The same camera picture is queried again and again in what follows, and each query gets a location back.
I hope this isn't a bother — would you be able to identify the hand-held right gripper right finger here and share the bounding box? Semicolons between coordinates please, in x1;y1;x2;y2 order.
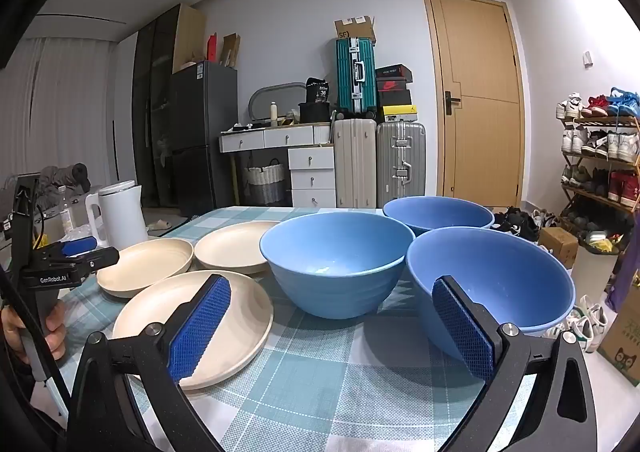
431;274;598;452

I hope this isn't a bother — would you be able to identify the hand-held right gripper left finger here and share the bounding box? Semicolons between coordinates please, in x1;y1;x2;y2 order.
65;273;233;452

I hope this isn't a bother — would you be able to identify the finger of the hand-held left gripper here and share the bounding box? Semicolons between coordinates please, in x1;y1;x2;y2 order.
65;248;121;278
42;235;98;260

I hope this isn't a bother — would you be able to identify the cream plate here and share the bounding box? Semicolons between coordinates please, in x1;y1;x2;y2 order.
96;238;195;299
194;220;283;276
112;270;275;392

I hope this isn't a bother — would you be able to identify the blue bowl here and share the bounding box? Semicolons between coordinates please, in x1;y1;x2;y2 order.
382;196;496;237
259;211;416;319
406;227;576;375

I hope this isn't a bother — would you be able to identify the person's left hand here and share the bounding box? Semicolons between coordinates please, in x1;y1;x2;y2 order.
0;299;67;367

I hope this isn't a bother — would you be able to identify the clear plastic bottle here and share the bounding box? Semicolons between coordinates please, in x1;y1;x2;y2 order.
57;186;76;233

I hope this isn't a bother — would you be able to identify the white electric kettle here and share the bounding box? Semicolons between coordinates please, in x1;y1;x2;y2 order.
85;180;149;251

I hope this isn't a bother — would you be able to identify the grey clothes pile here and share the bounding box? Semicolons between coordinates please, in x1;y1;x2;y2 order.
35;163;92;203

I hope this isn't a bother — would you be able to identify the white green high-top sneaker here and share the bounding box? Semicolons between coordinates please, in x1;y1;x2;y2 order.
575;304;609;353
542;309;581;340

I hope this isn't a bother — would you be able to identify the group of loose shoes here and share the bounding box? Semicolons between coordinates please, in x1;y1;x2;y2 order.
492;206;558;240

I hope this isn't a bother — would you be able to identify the small brown cardboard box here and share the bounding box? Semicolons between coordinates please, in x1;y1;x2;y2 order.
537;227;579;269

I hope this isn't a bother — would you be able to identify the teal checked tablecloth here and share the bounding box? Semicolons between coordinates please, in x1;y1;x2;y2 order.
0;206;576;452

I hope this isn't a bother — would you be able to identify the white trash bin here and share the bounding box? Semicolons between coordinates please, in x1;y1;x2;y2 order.
570;232;621;305

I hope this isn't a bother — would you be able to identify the white curtain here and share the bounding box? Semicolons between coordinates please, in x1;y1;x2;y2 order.
0;34;121;183

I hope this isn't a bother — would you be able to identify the woven laundry basket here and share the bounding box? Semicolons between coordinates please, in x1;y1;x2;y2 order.
242;158;286;205

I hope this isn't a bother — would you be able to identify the large printed cardboard box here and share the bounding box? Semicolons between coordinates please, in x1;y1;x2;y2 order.
597;272;640;388

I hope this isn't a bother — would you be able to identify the dark grey fridge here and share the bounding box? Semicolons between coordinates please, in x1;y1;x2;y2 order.
167;60;239;218

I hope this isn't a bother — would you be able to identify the tall black glass cabinet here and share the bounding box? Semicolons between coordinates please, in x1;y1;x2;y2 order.
131;4;206;208

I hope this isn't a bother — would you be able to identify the purple bag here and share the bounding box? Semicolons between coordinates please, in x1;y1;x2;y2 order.
605;247;640;313

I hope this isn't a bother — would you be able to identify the silver suitcase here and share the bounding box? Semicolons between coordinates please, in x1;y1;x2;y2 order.
376;122;427;208

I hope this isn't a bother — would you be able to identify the beige suitcase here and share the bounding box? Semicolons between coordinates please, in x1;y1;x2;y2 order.
333;118;377;209

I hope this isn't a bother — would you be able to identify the white dressing desk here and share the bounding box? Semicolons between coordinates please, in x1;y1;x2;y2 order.
219;123;337;209

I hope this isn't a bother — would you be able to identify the wooden door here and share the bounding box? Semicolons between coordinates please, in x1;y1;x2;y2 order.
422;0;526;208

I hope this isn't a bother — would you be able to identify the yellow black shoebox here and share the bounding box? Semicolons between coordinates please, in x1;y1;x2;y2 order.
381;105;419;124

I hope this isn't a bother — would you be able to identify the grey oval mirror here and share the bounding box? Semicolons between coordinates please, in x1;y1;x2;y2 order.
248;82;310;123

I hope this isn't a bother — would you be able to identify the shoe rack with shoes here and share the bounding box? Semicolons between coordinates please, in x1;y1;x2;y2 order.
556;87;640;233

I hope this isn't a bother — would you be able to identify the black fabric box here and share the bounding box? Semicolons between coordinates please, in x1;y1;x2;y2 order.
298;102;332;124

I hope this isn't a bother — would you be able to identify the slim cardboard box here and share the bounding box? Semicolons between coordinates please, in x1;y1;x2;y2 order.
222;33;241;69

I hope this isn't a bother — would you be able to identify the dark grey shoebox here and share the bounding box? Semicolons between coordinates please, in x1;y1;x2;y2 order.
376;65;414;83

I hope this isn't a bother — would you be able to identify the black printed paper bag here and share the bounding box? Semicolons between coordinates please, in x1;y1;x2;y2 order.
305;77;331;105

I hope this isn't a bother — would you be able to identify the teal suitcase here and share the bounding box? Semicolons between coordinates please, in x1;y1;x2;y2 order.
335;37;377;114

